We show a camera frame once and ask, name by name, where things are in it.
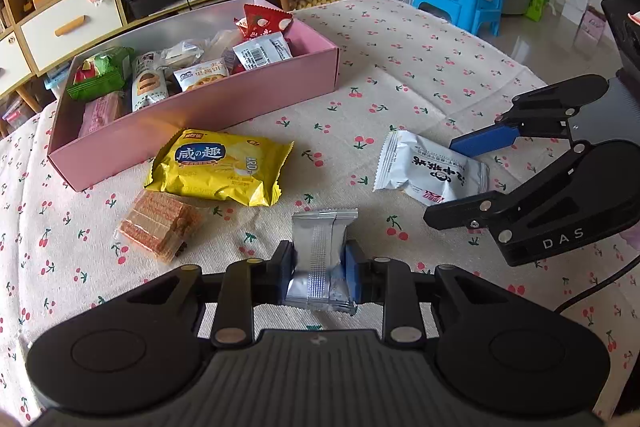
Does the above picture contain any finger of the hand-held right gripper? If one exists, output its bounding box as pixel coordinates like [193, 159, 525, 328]
[423, 139, 601, 243]
[449, 74, 608, 158]

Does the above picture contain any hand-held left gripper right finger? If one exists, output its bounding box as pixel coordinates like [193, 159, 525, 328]
[344, 241, 541, 345]

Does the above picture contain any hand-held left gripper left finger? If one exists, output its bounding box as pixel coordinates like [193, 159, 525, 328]
[95, 241, 296, 348]

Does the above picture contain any silver foil snack packet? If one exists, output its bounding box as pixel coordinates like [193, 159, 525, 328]
[282, 208, 359, 315]

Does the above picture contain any pink cardboard box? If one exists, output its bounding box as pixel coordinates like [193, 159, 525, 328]
[46, 0, 341, 192]

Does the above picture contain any grey cookie snack packet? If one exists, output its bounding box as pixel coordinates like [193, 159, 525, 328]
[131, 51, 168, 112]

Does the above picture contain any red candy packet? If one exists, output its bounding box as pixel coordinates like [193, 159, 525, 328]
[235, 3, 295, 40]

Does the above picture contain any cherry print tablecloth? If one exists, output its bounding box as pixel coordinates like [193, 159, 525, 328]
[0, 0, 640, 427]

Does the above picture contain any yellow cracker packet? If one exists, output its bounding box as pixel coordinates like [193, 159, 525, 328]
[144, 128, 295, 208]

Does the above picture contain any clear wafer packet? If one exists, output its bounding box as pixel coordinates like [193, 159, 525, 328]
[116, 191, 203, 264]

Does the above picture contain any white blue cookie packet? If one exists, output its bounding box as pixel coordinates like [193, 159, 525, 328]
[172, 58, 232, 92]

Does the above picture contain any white barcode snack packet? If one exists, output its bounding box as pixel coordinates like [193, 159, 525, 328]
[232, 32, 293, 72]

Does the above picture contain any clear plastic snack packet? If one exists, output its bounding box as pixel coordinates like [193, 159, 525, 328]
[160, 38, 206, 68]
[205, 29, 243, 58]

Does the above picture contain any pink wafer packet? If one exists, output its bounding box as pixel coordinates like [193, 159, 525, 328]
[79, 91, 126, 138]

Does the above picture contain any green snack packet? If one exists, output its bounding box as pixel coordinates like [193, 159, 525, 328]
[66, 47, 136, 102]

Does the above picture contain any blue lid plastic container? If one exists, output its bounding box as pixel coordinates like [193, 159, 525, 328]
[44, 62, 73, 92]

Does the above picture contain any wooden white-drawer cabinet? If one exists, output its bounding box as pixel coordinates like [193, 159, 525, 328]
[0, 0, 443, 112]

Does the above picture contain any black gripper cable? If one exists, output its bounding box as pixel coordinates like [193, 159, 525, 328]
[552, 247, 640, 313]

